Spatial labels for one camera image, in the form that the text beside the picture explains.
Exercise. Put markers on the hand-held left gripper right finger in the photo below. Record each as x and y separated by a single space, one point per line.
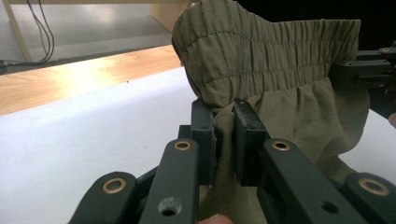
249 149

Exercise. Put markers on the white table cover board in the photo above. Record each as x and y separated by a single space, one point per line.
93 130

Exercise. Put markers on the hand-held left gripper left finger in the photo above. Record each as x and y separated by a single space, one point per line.
202 143

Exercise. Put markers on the olive green pants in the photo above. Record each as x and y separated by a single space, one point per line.
264 77

